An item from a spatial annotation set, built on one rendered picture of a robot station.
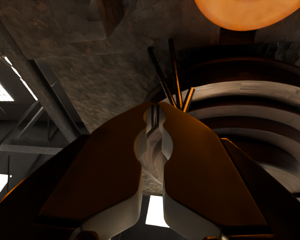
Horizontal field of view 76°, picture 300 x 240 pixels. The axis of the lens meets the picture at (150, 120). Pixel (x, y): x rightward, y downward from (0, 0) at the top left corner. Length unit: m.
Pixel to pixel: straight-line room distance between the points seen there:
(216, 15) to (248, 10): 0.04
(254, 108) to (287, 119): 0.06
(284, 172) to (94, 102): 0.52
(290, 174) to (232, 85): 0.17
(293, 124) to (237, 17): 0.20
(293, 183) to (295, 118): 0.11
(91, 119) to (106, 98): 0.14
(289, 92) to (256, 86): 0.05
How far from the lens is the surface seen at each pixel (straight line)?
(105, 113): 0.67
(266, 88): 0.36
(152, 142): 0.43
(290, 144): 0.41
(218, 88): 0.34
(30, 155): 11.31
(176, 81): 0.32
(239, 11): 0.32
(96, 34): 0.32
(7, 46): 4.52
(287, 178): 0.41
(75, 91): 0.65
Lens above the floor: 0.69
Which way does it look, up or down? 44 degrees up
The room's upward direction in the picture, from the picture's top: 167 degrees clockwise
